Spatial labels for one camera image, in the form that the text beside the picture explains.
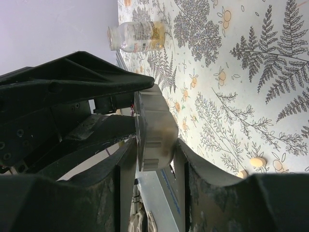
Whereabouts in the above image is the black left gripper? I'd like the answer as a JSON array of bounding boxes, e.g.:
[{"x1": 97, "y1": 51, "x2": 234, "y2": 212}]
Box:
[{"x1": 0, "y1": 52, "x2": 155, "y2": 174}]

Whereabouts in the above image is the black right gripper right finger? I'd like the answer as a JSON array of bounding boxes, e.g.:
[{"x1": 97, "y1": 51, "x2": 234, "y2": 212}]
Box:
[{"x1": 176, "y1": 140, "x2": 309, "y2": 232}]

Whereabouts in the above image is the grey weekly pill organizer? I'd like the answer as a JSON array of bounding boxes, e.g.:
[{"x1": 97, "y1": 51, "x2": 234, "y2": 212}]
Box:
[{"x1": 133, "y1": 84, "x2": 179, "y2": 172}]

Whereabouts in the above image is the clear pill bottle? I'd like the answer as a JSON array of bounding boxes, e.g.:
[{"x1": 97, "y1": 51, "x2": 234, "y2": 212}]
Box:
[{"x1": 107, "y1": 21, "x2": 166, "y2": 53}]

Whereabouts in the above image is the spilled cream pill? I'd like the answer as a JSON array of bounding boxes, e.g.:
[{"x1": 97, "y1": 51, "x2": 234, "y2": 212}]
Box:
[{"x1": 250, "y1": 157, "x2": 267, "y2": 167}]

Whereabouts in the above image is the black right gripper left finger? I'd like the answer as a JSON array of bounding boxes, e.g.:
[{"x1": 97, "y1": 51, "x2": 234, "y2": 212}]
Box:
[{"x1": 0, "y1": 138, "x2": 137, "y2": 232}]

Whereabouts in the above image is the floral table mat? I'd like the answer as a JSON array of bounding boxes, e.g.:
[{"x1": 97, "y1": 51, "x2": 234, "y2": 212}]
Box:
[{"x1": 118, "y1": 0, "x2": 309, "y2": 176}]

